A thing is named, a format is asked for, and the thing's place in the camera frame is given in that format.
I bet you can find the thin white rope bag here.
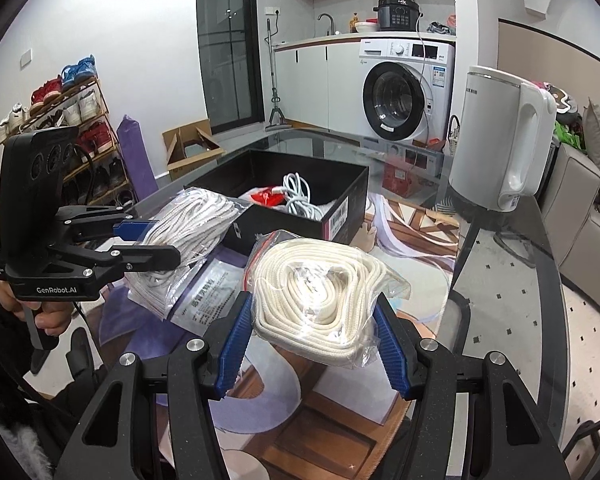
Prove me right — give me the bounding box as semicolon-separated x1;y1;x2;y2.
125;188;250;320

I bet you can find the white printed sachet packet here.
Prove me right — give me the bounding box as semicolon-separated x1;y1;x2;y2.
168;259;242;336

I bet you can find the thick white rope bag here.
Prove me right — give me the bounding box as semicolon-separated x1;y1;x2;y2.
244;230;412;368

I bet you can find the red white balloon glue pack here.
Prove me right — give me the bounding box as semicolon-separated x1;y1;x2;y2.
248;186;286;208

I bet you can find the grey charging cable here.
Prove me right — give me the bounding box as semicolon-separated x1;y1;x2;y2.
272;171;326;221

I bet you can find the black cardboard storage box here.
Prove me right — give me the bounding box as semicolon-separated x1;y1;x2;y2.
193;150;368;255

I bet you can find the person's left hand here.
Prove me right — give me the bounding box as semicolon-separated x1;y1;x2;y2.
0;281;74;337

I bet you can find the purple rolled yoga mat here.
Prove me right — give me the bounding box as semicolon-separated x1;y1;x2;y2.
117;115;158;200

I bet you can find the wooden shoe rack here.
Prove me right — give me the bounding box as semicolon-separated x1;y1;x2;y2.
0;76;136;209

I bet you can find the open brown cardboard box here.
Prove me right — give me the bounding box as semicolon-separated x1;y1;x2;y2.
162;119;225;181

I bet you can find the floor mop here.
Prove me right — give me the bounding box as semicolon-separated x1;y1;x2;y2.
264;18;287;131

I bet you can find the woven wicker basket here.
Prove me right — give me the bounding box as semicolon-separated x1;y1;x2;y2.
445;114;460;156

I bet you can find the white electric kettle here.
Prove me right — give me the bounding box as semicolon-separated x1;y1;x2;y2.
449;65;557;212

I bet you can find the white front-load washing machine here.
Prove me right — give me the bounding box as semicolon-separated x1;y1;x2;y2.
358;37;455;145

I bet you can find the black electric pressure cooker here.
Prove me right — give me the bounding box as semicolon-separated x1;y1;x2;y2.
374;0;420;32

